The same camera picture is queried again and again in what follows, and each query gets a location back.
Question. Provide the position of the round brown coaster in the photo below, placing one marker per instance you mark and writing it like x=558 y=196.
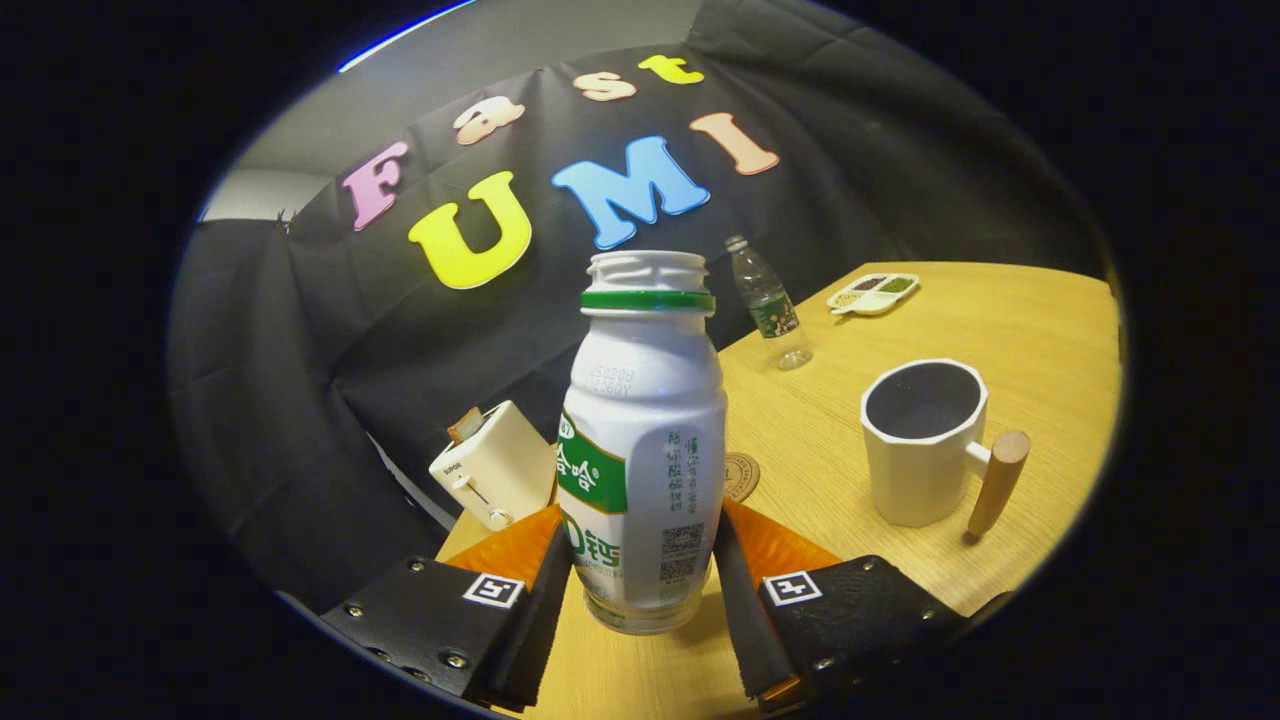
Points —
x=742 y=478

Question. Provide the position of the white divided snack dish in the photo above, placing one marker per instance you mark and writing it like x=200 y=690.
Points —
x=873 y=299

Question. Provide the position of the clear plastic water bottle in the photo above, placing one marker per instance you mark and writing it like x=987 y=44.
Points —
x=772 y=310

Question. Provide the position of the cream toaster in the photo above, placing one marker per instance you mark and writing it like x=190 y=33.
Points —
x=500 y=465

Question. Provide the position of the toasted bread slice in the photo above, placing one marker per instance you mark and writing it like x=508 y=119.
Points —
x=466 y=426

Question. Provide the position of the wooden table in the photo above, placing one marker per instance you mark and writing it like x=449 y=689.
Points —
x=1000 y=330

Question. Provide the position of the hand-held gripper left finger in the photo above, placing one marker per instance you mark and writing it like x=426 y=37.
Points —
x=540 y=620

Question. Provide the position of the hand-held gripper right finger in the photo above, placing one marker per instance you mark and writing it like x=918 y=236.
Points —
x=745 y=620

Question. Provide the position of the white juice bottle green label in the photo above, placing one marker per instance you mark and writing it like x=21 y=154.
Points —
x=650 y=400

